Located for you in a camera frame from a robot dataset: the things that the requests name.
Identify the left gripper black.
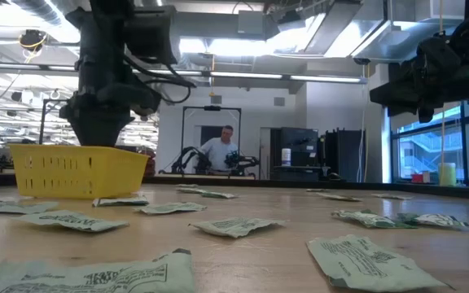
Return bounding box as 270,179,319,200
59,56,162,147

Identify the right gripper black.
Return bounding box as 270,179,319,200
368,59,469,125

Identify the yellow slotted plastic basket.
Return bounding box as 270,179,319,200
7,143,151,200

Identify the green packets pair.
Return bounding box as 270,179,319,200
397,212,469,230

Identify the narrow black cabinet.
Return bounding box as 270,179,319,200
322,128,366,183

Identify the yellow-green plastic container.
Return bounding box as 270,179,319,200
437,162,458,187

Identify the wide black cabinet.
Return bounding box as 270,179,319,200
270,126,322,182

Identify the person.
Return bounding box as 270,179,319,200
199,124,239,174

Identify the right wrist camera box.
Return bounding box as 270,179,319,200
415,36,460,81

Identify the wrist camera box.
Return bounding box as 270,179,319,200
124,5,179,67
415,36,460,81

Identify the long yellow hanging cord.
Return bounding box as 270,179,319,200
439,0,446,186

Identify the black background rig frame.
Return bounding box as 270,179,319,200
37,98,71,146
180,104,243,177

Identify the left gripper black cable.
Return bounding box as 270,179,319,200
122,52,197,105

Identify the black aluminium table frame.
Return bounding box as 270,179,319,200
0,169,469,203

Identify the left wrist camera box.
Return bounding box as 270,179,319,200
124,5,179,67

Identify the ceiling reel with yellow cable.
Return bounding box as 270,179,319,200
17,28,49,53

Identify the short yellow hanging cord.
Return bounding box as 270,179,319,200
208,52,217,98

